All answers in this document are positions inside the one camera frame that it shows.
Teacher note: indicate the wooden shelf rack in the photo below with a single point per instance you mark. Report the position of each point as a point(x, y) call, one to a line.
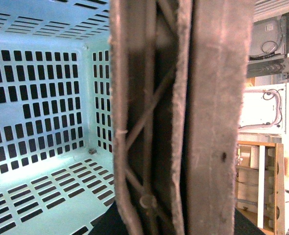
point(260, 192)

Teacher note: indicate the light blue plastic basket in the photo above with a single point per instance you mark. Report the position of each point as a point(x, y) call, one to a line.
point(56, 174)

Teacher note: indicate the white machine cabinet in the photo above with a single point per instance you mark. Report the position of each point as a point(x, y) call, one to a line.
point(266, 110)

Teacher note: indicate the brown left gripper left finger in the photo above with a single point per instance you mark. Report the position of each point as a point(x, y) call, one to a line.
point(149, 60)

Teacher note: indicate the brown left gripper right finger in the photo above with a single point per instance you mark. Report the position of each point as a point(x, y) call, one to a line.
point(219, 48)

